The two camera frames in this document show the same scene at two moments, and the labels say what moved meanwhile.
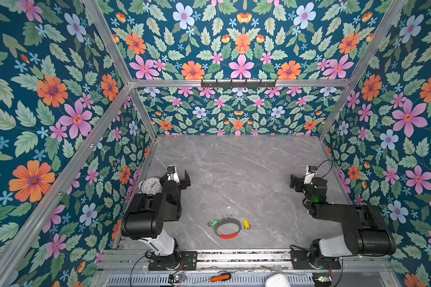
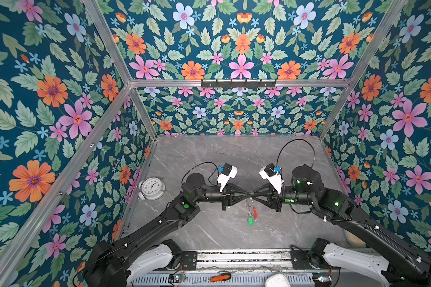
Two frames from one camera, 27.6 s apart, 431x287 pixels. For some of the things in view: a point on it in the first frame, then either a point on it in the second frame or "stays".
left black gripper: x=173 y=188 -> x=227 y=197
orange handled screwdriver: x=223 y=277 stays
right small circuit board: x=322 y=279 stays
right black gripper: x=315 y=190 -> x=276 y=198
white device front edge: x=277 y=280 stays
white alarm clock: x=150 y=185 stays
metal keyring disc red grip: x=227 y=220 -> x=255 y=210
